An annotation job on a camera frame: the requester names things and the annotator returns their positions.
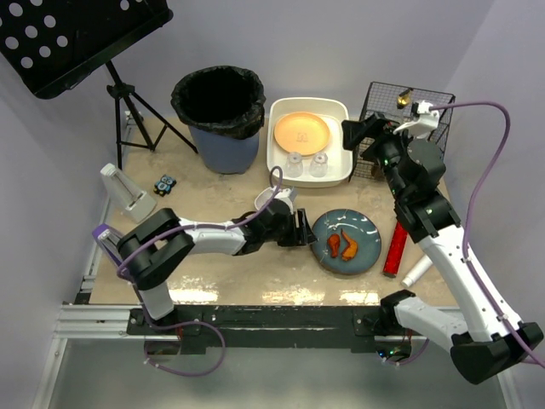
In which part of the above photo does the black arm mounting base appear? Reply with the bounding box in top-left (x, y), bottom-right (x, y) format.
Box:
top-left (127, 305), bottom-right (418, 354)

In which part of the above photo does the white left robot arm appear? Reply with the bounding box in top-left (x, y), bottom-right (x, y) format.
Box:
top-left (117, 199), bottom-right (317, 321)

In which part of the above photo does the red glitter tube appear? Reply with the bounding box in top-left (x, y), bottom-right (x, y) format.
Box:
top-left (382, 222), bottom-right (408, 278)

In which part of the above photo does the blue trash bin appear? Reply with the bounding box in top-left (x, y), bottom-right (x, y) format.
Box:
top-left (188, 126), bottom-right (259, 175)

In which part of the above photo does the small white green bowl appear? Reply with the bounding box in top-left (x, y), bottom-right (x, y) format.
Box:
top-left (254, 187), bottom-right (276, 210)

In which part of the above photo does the yellow plastic plate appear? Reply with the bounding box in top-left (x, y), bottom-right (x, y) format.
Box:
top-left (273, 112), bottom-right (330, 156)

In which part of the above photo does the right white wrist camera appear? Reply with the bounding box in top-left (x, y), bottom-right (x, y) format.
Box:
top-left (393, 101), bottom-right (439, 139)

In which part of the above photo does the blue owl number magnet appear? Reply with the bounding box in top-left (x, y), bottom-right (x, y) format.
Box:
top-left (153, 175), bottom-right (177, 197)

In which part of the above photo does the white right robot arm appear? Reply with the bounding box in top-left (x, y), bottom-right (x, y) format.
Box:
top-left (341, 113), bottom-right (544, 384)

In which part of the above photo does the white metronome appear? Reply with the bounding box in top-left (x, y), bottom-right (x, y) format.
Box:
top-left (100, 163), bottom-right (157, 223)

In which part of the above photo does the white plastic tube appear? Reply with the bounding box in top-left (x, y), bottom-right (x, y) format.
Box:
top-left (401, 255), bottom-right (433, 289)

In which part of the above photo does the orange chicken piece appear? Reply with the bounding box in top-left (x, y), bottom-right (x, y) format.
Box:
top-left (327, 233), bottom-right (341, 258)
top-left (341, 230), bottom-right (359, 262)

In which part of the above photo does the black wire basket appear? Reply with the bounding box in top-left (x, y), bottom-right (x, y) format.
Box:
top-left (349, 82), bottom-right (456, 180)

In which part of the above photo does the black music stand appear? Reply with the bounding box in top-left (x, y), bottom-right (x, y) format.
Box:
top-left (1, 1), bottom-right (174, 165)

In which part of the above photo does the black trash bag liner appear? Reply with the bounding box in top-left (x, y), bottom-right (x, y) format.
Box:
top-left (170, 66), bottom-right (266, 140)

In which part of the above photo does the left orange chicken piece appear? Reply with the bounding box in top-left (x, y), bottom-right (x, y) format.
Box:
top-left (327, 233), bottom-right (341, 258)

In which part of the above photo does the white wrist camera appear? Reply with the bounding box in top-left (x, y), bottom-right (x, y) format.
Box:
top-left (265, 187), bottom-right (297, 203)
top-left (393, 101), bottom-right (439, 139)

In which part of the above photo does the white plastic tub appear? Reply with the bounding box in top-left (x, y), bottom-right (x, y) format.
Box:
top-left (267, 97), bottom-right (353, 187)

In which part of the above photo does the clear wine glass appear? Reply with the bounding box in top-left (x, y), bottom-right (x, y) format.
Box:
top-left (284, 152), bottom-right (304, 178)
top-left (309, 152), bottom-right (328, 178)

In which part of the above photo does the blue ceramic plate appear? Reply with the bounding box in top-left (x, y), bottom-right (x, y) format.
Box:
top-left (311, 209), bottom-right (382, 276)

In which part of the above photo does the right orange chicken piece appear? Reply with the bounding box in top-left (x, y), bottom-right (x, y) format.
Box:
top-left (341, 230), bottom-right (359, 262)

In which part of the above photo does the purple metronome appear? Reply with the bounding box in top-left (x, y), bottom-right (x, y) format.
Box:
top-left (92, 223), bottom-right (123, 268)

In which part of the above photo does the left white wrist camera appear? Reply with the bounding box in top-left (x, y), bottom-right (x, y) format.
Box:
top-left (265, 187), bottom-right (297, 203)

